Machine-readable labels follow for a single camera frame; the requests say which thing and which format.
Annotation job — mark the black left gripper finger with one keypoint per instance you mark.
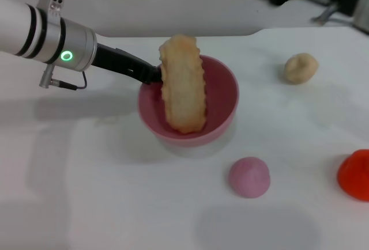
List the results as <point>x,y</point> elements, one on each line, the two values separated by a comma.
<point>157,74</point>

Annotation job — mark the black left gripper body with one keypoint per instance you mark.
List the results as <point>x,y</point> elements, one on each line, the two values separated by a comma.
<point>121,62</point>

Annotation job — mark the orange striped bread roll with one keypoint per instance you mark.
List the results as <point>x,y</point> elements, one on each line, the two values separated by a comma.
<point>183,86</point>

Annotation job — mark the pink plastic bowl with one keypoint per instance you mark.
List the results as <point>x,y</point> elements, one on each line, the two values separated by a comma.
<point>219,103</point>

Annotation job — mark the beige round bread bun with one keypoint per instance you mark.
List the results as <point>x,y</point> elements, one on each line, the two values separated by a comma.
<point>301,68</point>

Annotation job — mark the pink round bun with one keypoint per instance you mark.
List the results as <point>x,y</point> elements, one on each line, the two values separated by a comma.
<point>249,178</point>

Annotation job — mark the red pleated bun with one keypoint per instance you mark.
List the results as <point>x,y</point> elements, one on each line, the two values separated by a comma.
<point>356,175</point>

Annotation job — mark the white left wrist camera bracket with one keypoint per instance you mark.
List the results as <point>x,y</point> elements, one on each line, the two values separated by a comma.
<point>54,6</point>

